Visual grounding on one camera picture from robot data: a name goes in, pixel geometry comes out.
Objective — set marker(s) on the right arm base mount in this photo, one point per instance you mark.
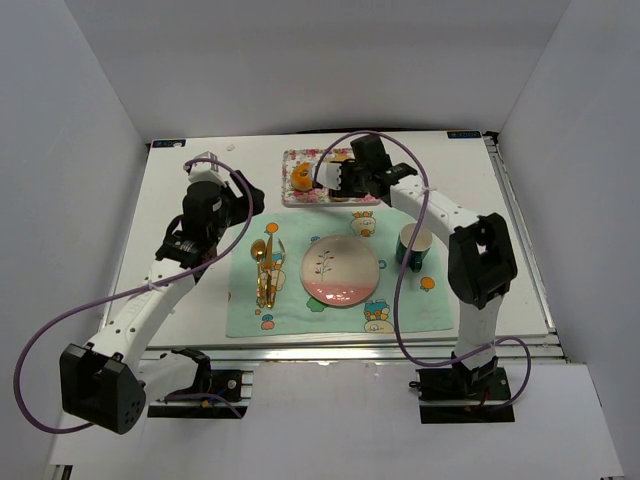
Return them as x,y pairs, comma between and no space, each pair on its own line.
443,399

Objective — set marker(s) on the gold spoon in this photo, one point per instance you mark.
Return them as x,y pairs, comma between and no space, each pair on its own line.
257,251

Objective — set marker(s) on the green mug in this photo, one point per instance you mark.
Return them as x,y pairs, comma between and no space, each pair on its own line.
419,249

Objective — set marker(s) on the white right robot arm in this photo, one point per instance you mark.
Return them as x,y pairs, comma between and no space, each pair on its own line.
481,263

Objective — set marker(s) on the dark corner label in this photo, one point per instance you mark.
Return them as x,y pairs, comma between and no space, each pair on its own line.
464,134
168,143

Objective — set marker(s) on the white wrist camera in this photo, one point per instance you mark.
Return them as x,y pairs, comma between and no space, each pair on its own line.
327,175
204,168

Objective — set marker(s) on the mint cartoon placemat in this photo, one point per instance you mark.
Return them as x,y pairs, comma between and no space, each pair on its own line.
422,299

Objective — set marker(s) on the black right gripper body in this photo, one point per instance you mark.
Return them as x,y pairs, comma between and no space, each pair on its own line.
345,176

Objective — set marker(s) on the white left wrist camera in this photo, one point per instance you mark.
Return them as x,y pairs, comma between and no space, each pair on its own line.
204,168

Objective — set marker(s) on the heart-shaped bread slice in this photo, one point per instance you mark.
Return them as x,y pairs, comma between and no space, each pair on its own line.
337,157

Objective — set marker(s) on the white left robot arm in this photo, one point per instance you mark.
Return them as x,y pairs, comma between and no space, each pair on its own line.
103,381

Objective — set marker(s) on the gold knife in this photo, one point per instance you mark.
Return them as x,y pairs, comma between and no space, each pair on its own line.
268,268

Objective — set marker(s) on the pink and cream plate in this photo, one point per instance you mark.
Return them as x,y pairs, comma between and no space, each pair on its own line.
340,270

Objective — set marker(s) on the orange ring bagel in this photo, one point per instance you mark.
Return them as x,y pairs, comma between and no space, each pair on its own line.
301,178

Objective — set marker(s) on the floral rectangular tray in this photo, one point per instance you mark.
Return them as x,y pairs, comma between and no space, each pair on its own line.
317,196

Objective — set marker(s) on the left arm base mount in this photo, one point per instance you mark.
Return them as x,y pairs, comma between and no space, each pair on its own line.
185,383

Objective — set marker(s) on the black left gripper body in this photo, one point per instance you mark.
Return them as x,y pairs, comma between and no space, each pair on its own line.
239,195

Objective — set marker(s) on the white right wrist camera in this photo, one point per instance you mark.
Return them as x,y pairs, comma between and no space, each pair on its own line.
327,175

